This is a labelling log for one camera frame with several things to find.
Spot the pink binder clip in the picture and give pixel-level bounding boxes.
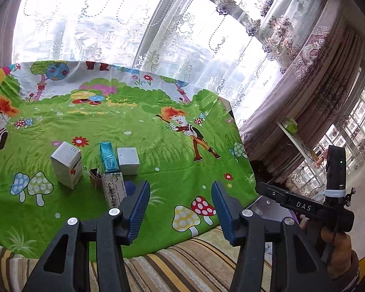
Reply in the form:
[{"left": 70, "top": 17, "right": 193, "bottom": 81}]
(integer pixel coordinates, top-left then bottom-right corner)
[{"left": 83, "top": 165, "right": 103, "bottom": 189}]

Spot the white blue-logo medicine box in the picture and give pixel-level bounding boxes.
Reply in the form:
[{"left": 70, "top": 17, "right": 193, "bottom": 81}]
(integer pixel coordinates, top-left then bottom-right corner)
[{"left": 101, "top": 173, "right": 127, "bottom": 208}]

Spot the dark blue small box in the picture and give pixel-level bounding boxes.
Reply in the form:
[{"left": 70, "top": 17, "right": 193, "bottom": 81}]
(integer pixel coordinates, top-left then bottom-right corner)
[{"left": 124, "top": 181, "right": 136, "bottom": 196}]

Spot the white red-logo box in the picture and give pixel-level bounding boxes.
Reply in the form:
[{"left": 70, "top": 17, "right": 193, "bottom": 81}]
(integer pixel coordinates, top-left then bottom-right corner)
[{"left": 51, "top": 142, "right": 83, "bottom": 190}]

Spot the teal toothpaste box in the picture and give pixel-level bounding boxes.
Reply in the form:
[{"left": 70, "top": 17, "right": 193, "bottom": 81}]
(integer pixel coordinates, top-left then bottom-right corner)
[{"left": 99, "top": 142, "right": 119, "bottom": 173}]

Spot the small white cube box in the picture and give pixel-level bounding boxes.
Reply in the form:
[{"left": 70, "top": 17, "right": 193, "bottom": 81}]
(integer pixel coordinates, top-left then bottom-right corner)
[{"left": 117, "top": 147, "right": 140, "bottom": 175}]

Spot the right hand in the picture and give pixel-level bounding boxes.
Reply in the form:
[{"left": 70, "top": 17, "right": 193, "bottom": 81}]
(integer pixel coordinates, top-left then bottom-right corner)
[{"left": 299, "top": 218, "right": 361, "bottom": 283}]

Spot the striped towel cushion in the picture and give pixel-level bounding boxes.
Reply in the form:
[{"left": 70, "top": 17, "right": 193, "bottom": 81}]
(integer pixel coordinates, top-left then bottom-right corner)
[{"left": 0, "top": 227, "right": 239, "bottom": 291}]

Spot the green tissue pack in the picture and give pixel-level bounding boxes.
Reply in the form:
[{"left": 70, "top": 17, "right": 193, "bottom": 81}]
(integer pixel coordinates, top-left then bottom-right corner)
[{"left": 282, "top": 117, "right": 298, "bottom": 135}]

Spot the pink drape curtain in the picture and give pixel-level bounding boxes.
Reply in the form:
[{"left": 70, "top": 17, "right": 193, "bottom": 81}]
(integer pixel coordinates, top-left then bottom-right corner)
[{"left": 241, "top": 0, "right": 365, "bottom": 183}]

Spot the cartoon green tablecloth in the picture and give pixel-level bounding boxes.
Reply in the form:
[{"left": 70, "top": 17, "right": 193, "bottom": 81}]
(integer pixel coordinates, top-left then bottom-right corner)
[{"left": 0, "top": 61, "right": 257, "bottom": 258}]

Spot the white lace curtain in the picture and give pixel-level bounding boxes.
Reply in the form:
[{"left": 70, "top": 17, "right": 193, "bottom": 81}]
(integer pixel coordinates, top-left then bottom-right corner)
[{"left": 12, "top": 0, "right": 326, "bottom": 120}]

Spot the white wall shelf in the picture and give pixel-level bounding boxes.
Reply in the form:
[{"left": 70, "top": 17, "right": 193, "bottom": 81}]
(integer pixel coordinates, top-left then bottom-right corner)
[{"left": 277, "top": 121, "right": 326, "bottom": 187}]

